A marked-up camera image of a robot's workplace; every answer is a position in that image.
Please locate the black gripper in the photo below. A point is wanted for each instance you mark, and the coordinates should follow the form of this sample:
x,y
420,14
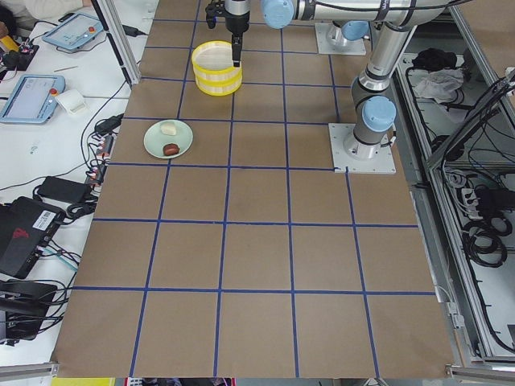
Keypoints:
x,y
236,23

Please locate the yellow steamer layer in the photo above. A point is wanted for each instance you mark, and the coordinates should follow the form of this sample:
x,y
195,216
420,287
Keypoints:
x,y
213,62
219,88

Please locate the white steamed bun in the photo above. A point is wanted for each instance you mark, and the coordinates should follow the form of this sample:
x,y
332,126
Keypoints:
x,y
168,128

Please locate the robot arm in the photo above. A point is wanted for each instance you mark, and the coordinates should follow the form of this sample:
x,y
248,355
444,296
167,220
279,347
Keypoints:
x,y
375,112
277,15

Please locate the pale green plate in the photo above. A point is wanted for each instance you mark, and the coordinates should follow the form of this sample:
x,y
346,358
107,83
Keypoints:
x,y
154,140

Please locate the upper blue teach pendant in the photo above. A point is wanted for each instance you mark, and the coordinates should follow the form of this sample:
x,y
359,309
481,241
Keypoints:
x,y
76,31

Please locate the blue teach pendant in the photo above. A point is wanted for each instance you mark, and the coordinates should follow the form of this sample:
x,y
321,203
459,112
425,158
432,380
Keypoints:
x,y
76,31
33,100

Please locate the white small box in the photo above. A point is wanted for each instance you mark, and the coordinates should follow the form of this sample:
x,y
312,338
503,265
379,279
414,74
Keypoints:
x,y
72,102

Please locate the black cloth bundle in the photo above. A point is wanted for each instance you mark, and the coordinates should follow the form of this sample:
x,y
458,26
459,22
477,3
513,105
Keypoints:
x,y
433,60

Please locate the power strip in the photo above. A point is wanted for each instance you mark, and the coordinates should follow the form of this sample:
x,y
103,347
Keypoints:
x,y
102,150

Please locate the white cloth bundle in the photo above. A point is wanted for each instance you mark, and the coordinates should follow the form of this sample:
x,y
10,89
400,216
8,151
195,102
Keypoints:
x,y
441,86

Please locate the lower blue teach pendant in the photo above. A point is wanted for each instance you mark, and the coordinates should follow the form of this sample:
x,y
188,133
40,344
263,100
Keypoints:
x,y
33,100

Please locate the black power adapter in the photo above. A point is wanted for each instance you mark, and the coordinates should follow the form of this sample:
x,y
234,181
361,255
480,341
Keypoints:
x,y
63,190

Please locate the black computer box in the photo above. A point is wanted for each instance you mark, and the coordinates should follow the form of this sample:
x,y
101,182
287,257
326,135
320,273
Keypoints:
x,y
27,225

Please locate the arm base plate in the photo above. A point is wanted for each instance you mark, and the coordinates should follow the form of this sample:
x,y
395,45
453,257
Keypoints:
x,y
351,156
341,38

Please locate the aluminium frame post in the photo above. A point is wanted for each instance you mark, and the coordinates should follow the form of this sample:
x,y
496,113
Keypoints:
x,y
110,20

